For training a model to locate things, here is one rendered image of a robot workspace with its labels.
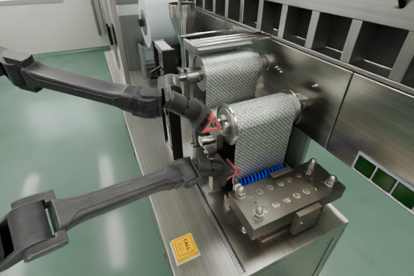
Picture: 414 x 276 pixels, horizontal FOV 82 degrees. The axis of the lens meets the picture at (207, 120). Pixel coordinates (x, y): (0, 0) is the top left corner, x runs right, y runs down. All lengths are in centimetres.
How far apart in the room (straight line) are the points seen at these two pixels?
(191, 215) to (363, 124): 67
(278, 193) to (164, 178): 43
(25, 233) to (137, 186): 22
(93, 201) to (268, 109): 58
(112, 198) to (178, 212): 45
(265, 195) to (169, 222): 37
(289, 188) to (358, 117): 33
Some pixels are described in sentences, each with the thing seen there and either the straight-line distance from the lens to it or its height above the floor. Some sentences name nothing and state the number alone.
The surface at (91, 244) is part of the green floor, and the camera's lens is 212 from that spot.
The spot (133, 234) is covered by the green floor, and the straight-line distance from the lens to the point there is 206.
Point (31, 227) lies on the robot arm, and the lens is 55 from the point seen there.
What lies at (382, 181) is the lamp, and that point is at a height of 118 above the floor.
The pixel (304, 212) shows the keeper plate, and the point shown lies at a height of 102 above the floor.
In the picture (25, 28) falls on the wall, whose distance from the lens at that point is 630.
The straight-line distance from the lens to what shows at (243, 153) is 85.
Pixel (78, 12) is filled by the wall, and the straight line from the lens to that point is 615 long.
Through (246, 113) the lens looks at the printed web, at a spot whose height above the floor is 130.
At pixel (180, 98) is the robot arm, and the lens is 67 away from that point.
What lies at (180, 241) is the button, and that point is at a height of 92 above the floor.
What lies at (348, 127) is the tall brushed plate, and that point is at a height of 127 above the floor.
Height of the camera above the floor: 171
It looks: 34 degrees down
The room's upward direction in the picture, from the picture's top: straight up
